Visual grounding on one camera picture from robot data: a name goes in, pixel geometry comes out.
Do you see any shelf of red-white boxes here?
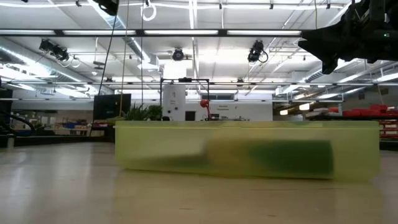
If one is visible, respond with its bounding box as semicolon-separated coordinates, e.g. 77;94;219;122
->
378;118;398;140

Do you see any thin black hanging cable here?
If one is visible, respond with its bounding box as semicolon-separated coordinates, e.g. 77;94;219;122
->
98;14;121;96

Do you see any silver air duct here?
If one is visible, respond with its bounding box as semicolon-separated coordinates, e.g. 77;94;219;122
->
0;36;80;83

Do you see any black stand column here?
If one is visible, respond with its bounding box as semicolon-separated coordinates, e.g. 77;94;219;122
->
0;88;14;147

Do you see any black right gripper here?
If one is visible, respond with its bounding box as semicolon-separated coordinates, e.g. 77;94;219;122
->
298;0;398;75

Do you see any white panel with text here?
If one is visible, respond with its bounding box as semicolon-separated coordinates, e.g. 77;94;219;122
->
208;102;274;122

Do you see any black monitor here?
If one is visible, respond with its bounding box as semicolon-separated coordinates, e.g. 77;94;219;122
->
93;93;132;121

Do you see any thin olive hanging cable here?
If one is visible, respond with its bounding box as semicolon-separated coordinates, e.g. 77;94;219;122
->
119;0;131;118

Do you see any small green potted plant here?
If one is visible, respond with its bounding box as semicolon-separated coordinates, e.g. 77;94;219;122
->
124;103;164;122

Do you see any black overhead light bar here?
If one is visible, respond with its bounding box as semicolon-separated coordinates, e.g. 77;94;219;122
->
0;28;303;38

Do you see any black curved cable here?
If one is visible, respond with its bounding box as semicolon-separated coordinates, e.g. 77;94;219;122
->
0;111;36;133

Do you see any translucent yellow-green plastic bin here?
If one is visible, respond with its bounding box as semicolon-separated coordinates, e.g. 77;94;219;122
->
114;120;381;182

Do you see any white cable loop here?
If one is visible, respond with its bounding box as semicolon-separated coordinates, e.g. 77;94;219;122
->
140;0;157;22

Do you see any yellow hanging cord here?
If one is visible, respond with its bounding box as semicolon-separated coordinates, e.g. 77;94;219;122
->
313;0;319;30

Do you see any red round-headed stand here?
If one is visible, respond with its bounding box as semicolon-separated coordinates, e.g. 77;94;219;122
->
200;99;213;121

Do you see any yellow green crayon box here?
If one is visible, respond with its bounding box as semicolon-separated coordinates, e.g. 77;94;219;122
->
203;139;336;179

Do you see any round black ceiling camera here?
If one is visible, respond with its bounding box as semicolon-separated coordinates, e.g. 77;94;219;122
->
172;48;185;62

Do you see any row of red storage bins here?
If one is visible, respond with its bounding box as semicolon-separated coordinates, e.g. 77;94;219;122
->
328;104;398;118

